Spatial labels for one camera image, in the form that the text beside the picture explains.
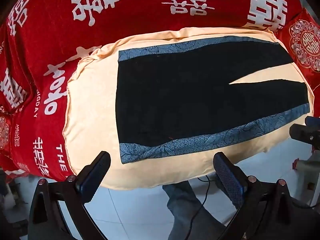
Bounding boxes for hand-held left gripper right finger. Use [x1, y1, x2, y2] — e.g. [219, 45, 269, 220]
[212, 152, 298, 240]

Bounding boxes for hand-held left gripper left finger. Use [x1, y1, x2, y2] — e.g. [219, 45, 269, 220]
[29, 151, 111, 240]

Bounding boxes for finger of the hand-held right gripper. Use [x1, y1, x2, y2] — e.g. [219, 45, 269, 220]
[289, 123, 320, 146]

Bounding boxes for black pants with blue trim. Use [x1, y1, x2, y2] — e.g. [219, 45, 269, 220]
[115, 37, 310, 165]

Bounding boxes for pale pipe with red tape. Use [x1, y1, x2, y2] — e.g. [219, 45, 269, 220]
[292, 157, 320, 178]

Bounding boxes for person's leg in jeans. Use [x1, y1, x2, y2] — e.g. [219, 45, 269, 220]
[162, 180, 227, 240]

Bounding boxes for cream cloth sheet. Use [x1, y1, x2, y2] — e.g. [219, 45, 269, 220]
[61, 27, 315, 190]

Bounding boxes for red embroidered pillow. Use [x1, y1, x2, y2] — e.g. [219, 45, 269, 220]
[277, 7, 320, 92]
[0, 112, 16, 157]

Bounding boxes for red printed blanket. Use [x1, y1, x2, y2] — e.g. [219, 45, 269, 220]
[0, 0, 308, 183]

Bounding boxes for black cable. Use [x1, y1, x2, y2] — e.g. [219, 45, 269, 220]
[183, 175, 212, 240]

